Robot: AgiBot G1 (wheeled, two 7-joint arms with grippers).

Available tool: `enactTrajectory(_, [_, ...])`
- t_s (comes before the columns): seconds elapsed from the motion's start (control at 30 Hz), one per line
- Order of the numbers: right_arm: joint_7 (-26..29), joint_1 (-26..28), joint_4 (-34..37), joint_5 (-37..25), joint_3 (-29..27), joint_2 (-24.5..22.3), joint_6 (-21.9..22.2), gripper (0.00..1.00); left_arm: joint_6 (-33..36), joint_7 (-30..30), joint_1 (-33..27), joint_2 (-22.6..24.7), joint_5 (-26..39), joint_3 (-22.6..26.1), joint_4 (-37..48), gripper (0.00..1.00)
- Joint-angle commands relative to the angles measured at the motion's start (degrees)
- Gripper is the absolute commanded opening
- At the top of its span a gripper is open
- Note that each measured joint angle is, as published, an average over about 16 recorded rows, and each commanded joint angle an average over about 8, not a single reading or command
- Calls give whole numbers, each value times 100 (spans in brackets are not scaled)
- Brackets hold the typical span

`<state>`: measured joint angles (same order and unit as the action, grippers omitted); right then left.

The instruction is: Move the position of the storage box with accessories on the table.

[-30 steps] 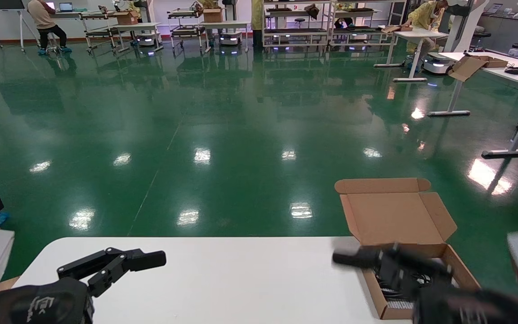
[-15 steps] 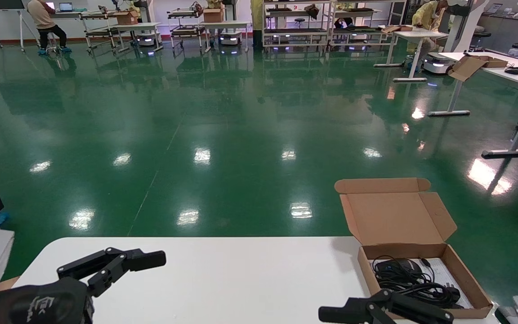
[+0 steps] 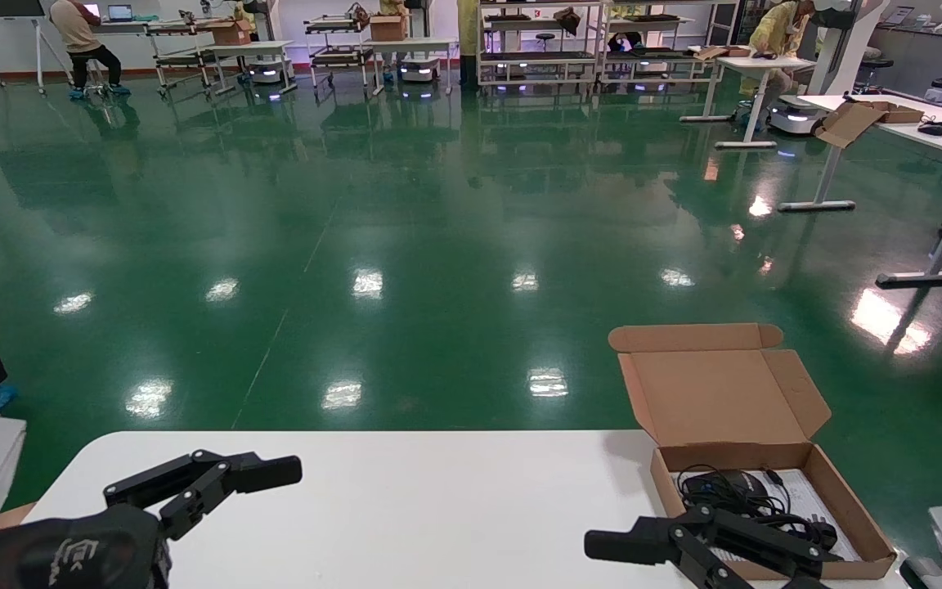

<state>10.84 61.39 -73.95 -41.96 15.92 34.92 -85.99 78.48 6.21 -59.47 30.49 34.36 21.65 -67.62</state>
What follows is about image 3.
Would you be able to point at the black covered left gripper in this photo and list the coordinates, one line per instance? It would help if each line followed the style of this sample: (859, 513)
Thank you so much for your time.
(78, 556)

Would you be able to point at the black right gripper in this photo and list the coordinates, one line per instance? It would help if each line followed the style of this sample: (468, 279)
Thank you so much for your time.
(810, 584)

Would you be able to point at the brown cardboard storage box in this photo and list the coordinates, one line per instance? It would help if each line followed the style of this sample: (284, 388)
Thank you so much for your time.
(716, 397)

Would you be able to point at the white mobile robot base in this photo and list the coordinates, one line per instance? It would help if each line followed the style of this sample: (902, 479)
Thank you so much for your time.
(265, 72)
(419, 71)

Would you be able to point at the open brown cardboard box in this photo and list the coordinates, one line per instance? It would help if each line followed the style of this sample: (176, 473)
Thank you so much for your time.
(847, 123)

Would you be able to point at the white table with flat box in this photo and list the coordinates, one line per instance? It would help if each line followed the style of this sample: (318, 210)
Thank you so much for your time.
(782, 63)

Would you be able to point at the flat brown cardboard box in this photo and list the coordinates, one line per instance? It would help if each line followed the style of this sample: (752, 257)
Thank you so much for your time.
(712, 51)

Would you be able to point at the black computer mouse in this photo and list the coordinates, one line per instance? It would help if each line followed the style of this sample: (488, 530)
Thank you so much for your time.
(728, 483)

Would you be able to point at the white paper manual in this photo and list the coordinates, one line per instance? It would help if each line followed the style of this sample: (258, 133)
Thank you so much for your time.
(814, 495)

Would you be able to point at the brown cardboard piece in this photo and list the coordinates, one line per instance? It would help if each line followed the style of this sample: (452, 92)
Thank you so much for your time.
(13, 515)

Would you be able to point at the grey rounded robot part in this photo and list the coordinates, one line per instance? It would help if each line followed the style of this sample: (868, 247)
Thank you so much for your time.
(921, 574)

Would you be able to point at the metal rack cart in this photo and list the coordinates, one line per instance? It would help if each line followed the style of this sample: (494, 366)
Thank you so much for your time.
(181, 59)
(338, 57)

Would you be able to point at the small white table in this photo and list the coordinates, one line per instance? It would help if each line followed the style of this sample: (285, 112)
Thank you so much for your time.
(410, 42)
(250, 47)

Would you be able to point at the seated person in beige shirt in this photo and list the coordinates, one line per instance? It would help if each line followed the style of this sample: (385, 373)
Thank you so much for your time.
(74, 29)

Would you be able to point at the open laptop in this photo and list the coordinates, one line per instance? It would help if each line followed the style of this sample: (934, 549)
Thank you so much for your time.
(119, 12)

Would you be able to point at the large white shelf rack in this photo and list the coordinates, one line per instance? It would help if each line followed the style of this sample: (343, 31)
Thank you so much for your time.
(659, 56)
(536, 57)

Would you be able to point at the white tall robot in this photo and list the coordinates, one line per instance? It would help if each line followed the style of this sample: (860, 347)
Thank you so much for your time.
(839, 49)

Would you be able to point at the person in yellow coat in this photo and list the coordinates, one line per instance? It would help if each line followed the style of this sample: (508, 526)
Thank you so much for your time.
(778, 37)
(468, 33)

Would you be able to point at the brown bag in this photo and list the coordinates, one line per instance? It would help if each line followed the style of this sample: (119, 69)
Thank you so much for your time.
(567, 20)

